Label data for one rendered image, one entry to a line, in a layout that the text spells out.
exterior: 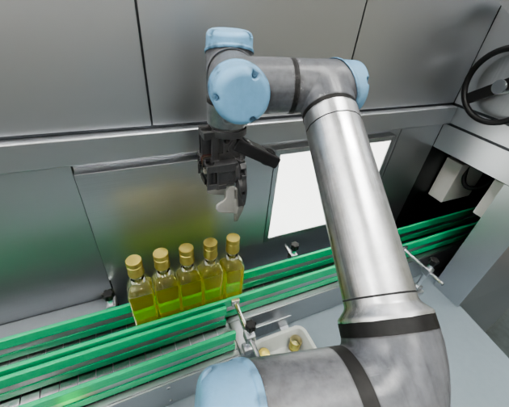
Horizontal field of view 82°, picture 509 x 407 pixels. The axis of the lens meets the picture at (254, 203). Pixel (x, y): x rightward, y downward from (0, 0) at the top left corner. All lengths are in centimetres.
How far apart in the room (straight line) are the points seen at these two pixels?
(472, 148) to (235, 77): 96
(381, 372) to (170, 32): 61
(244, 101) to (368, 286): 25
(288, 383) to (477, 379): 102
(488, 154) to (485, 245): 30
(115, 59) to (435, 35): 82
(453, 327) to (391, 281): 102
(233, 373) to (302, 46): 67
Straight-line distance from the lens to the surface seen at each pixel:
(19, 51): 67
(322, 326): 111
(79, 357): 85
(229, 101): 38
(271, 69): 41
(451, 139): 125
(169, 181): 73
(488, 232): 123
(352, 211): 33
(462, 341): 131
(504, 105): 116
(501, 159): 117
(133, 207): 76
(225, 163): 56
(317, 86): 42
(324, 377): 28
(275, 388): 27
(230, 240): 72
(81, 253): 88
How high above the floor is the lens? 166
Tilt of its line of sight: 37 degrees down
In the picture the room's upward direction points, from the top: 6 degrees clockwise
